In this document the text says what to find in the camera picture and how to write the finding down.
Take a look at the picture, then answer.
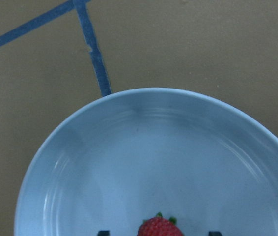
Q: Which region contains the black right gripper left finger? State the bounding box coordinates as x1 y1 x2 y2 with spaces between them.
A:
97 230 110 236

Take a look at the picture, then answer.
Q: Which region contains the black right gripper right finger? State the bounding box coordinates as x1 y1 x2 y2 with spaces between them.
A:
208 231 222 236

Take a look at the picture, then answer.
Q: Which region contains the red strawberry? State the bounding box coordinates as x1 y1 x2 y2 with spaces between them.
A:
137 212 184 236

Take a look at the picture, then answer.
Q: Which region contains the blue plate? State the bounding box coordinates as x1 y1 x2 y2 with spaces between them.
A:
14 88 278 236

